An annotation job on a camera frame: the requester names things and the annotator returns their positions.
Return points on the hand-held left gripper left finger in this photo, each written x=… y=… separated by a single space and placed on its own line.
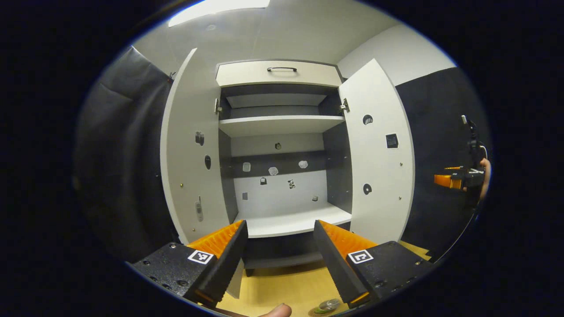
x=227 y=259

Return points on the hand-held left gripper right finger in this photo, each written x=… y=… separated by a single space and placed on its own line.
x=335 y=264

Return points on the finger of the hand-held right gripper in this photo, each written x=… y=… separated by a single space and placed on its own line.
x=454 y=168
x=447 y=181

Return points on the clear bottle with green label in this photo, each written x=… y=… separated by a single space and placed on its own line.
x=329 y=304

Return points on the round brown coaster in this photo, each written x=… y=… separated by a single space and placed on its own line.
x=313 y=313

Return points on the white cabinet door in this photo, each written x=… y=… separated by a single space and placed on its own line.
x=189 y=167
x=379 y=167

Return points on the metal door hinge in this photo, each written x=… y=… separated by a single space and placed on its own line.
x=217 y=106
x=344 y=105

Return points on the white cabinet shelf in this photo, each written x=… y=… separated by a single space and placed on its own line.
x=277 y=125

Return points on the white cabinet drawer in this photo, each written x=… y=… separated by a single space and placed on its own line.
x=277 y=77

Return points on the black metal clip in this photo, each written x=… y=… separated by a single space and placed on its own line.
x=172 y=76

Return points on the ceiling light panel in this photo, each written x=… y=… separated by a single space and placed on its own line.
x=216 y=9

